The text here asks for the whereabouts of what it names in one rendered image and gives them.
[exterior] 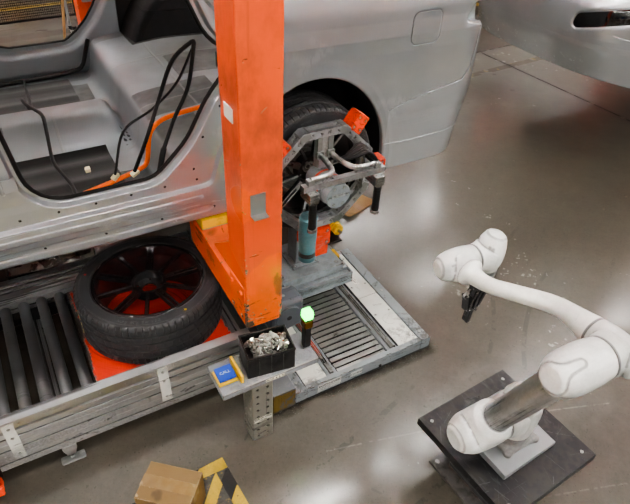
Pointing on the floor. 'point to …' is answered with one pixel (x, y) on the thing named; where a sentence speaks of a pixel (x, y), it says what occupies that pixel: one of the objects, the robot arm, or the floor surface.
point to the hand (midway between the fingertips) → (467, 314)
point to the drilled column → (259, 410)
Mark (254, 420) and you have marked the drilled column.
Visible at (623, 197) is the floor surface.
